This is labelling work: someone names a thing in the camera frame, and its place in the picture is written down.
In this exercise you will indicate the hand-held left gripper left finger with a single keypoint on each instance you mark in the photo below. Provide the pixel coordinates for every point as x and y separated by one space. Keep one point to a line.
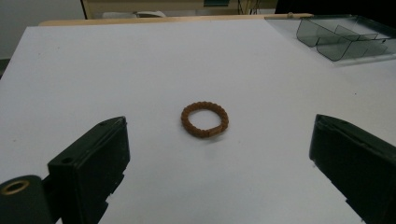
90 168

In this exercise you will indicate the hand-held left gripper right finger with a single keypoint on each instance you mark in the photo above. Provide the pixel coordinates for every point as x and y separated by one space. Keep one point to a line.
358 155

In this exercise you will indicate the clear plastic compartment organizer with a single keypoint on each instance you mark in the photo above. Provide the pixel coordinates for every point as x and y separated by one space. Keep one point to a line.
339 40

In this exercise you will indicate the white table cover sheet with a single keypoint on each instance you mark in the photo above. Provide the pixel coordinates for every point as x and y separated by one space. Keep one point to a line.
199 62

